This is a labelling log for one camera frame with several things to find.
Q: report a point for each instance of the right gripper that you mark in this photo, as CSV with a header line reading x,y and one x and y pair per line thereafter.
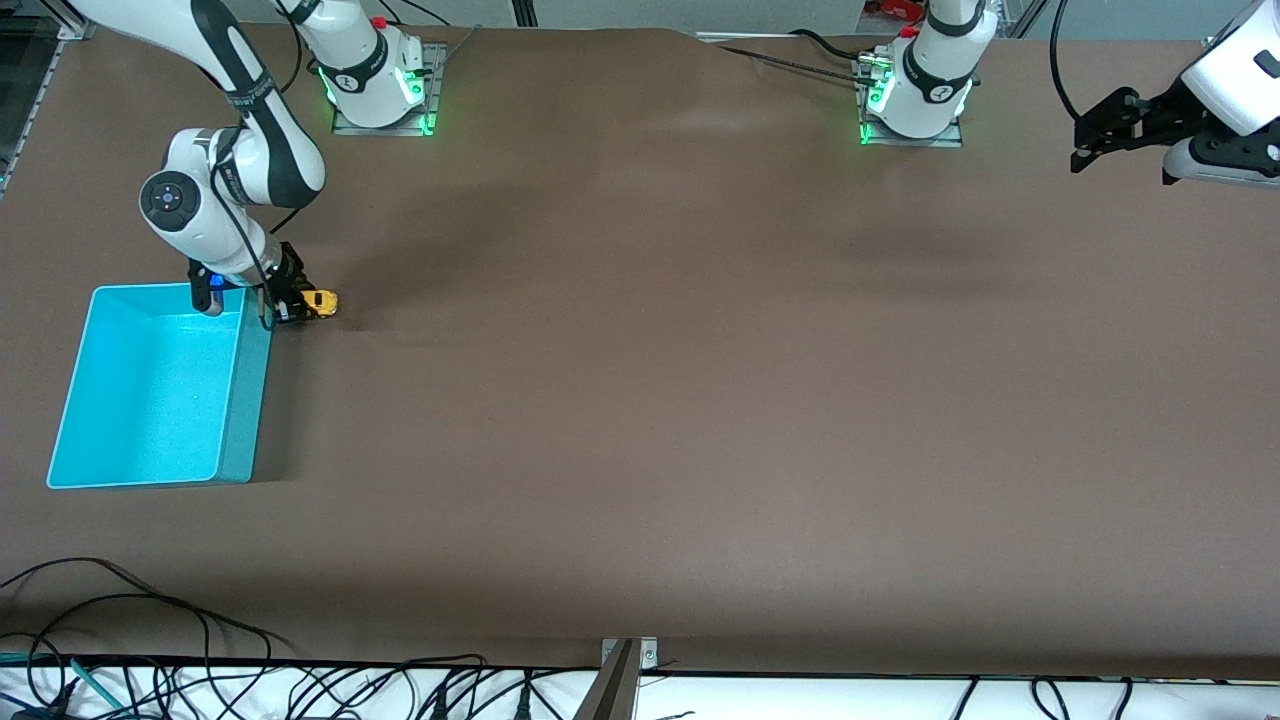
x,y
287,281

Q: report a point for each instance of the teal plastic bin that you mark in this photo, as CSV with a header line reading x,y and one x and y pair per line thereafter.
x,y
150,390

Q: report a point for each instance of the grey metal bracket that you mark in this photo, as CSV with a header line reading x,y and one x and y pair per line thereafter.
x,y
648,652

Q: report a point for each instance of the black power plug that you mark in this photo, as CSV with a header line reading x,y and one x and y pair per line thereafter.
x,y
524,702

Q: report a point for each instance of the black frame post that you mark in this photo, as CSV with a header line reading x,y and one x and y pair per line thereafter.
x,y
524,12

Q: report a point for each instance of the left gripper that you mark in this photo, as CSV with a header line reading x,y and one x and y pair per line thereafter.
x,y
1163,110

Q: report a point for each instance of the brown table cover sheet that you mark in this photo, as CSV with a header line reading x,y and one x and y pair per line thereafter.
x,y
640,400

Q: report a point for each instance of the yellow beetle toy car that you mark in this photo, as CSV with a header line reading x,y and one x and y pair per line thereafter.
x,y
322,303

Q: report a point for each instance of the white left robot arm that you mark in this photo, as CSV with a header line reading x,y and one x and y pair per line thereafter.
x,y
920,90

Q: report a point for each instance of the aluminium frame profile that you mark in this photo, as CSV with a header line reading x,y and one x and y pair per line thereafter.
x,y
62,30

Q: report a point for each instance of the dark metal bar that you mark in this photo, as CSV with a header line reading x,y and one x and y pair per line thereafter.
x,y
610,690

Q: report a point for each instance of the red object behind table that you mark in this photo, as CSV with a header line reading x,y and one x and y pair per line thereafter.
x,y
895,8

